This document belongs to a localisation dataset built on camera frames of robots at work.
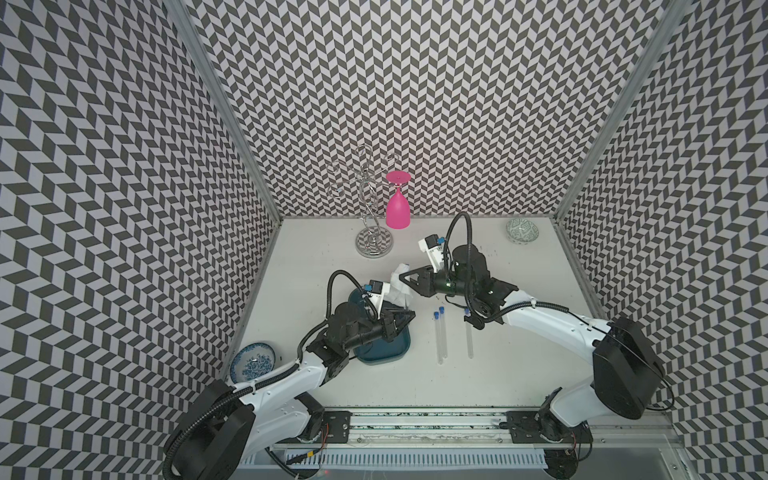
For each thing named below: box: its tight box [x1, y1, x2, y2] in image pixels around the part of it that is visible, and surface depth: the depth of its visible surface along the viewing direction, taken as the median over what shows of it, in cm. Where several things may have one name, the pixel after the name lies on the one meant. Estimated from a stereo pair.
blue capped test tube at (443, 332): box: [439, 306, 448, 359], surface depth 90 cm
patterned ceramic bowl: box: [506, 217, 540, 245], surface depth 113 cm
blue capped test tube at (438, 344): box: [434, 311, 443, 365], surface depth 89 cm
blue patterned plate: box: [230, 342, 276, 384], surface depth 82 cm
